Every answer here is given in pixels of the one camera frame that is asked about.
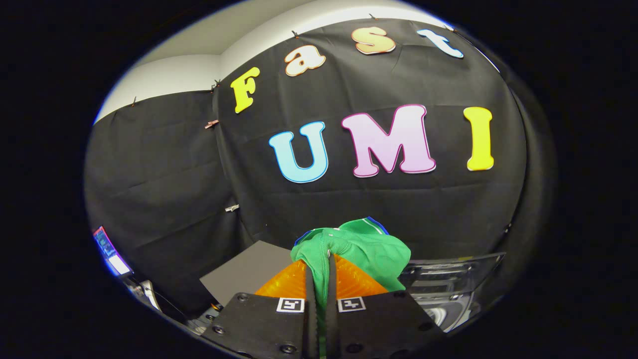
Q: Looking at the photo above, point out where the green polo shirt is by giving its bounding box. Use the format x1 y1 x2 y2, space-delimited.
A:
291 217 412 359

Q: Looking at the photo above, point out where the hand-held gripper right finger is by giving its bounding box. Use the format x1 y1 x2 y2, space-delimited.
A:
326 252 447 359

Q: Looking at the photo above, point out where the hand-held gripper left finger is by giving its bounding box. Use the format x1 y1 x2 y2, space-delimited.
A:
202 257 319 359

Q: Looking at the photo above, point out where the lit display screen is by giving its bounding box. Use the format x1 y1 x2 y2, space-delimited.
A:
93 225 133 278

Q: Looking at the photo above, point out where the row of small black clips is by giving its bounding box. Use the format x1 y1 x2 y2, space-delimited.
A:
130 13 459 108

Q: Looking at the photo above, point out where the grey washing machine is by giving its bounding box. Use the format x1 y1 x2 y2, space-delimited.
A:
399 252 506 334

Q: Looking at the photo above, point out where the grey cabinet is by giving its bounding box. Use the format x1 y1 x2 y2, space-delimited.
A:
199 240 296 306

